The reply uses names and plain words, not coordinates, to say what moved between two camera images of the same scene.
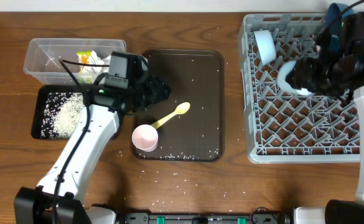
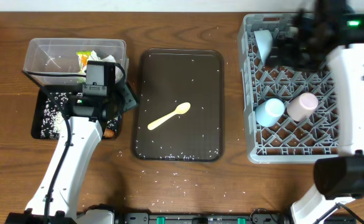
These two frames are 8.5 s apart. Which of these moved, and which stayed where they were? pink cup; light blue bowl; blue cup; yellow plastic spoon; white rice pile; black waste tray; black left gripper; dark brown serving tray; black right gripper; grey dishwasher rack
Moved: pink cup; blue cup; black right gripper; black left gripper
Stayed: yellow plastic spoon; dark brown serving tray; black waste tray; white rice pile; grey dishwasher rack; light blue bowl
